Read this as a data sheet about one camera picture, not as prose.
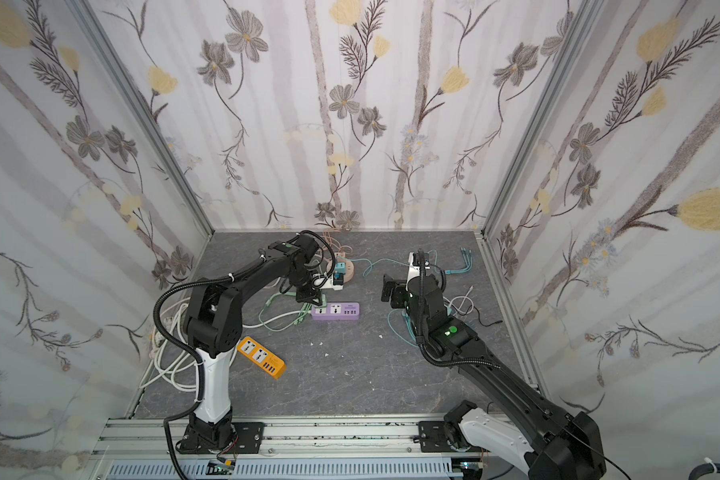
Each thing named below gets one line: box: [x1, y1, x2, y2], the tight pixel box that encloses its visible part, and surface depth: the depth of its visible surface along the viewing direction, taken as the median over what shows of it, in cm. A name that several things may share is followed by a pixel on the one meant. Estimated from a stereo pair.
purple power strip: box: [311, 302, 360, 321], surface depth 97 cm
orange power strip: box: [236, 336, 287, 380], surface depth 86 cm
